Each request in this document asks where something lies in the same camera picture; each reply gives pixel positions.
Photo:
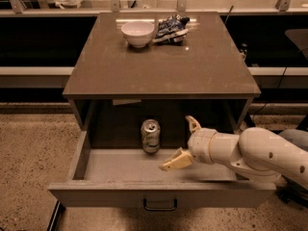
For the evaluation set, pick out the open grey top drawer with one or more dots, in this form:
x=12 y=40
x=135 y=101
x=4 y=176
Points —
x=110 y=168

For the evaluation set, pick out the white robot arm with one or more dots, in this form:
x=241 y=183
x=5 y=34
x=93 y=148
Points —
x=256 y=154

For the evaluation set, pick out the brown cabinet with counter top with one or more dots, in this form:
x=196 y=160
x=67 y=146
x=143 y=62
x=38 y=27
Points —
x=207 y=65

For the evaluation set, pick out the person's knee in jeans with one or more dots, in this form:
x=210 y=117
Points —
x=297 y=137

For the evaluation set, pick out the white ceramic bowl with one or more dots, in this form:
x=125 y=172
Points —
x=137 y=33

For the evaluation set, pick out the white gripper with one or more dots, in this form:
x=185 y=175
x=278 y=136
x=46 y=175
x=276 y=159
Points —
x=201 y=144

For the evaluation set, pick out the black metal drawer handle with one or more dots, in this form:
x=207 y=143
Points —
x=159 y=206

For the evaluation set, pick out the paper label under counter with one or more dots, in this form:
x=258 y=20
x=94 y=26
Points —
x=125 y=101

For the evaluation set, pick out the green 7up soda can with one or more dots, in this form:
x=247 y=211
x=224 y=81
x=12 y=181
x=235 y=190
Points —
x=150 y=136

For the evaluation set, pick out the blue crumpled chip bag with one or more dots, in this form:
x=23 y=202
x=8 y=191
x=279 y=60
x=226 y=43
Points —
x=172 y=30

